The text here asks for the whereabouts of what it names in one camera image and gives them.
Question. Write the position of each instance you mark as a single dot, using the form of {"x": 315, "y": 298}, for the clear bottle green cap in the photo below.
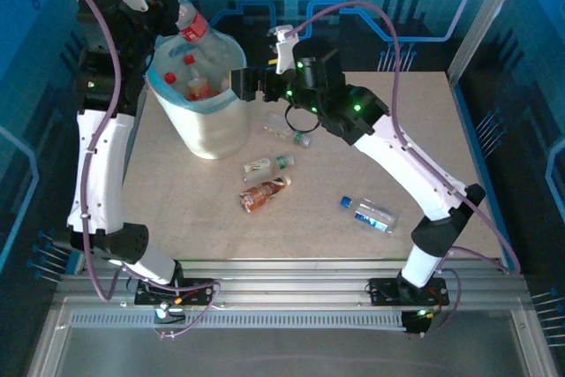
{"x": 276, "y": 123}

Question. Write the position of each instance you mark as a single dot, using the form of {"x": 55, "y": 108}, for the red-label cola bottle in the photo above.
{"x": 207, "y": 41}

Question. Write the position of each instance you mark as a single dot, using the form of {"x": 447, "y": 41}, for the clear bottle small red label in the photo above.
{"x": 170, "y": 78}

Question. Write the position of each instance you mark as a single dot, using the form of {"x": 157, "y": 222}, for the bird-label green-neck bottle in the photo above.
{"x": 258, "y": 168}

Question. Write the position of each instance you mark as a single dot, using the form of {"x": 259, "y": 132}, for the brown milk tea bottle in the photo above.
{"x": 258, "y": 196}

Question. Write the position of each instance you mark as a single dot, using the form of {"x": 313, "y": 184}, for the blue-cap water bottle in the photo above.
{"x": 375, "y": 218}

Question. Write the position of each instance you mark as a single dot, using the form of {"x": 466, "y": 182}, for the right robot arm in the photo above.
{"x": 410, "y": 165}

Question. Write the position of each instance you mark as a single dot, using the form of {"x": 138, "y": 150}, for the blue plastic bin liner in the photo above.
{"x": 212, "y": 105}

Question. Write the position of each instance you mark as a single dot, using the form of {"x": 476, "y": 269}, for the white waste bin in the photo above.
{"x": 212, "y": 130}

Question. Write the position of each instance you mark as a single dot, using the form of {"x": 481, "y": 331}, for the white power connector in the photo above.
{"x": 163, "y": 311}

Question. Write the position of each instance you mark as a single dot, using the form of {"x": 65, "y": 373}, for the black controller box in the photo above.
{"x": 417, "y": 324}

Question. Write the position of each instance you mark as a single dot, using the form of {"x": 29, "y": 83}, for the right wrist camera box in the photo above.
{"x": 282, "y": 52}

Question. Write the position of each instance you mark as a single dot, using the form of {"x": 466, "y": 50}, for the right aluminium post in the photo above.
{"x": 485, "y": 19}

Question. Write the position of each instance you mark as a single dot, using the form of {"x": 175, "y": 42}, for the front aluminium rail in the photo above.
{"x": 287, "y": 280}

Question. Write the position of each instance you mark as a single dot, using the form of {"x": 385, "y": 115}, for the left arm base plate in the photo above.
{"x": 198, "y": 293}

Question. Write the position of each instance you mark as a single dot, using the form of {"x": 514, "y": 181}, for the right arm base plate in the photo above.
{"x": 379, "y": 291}

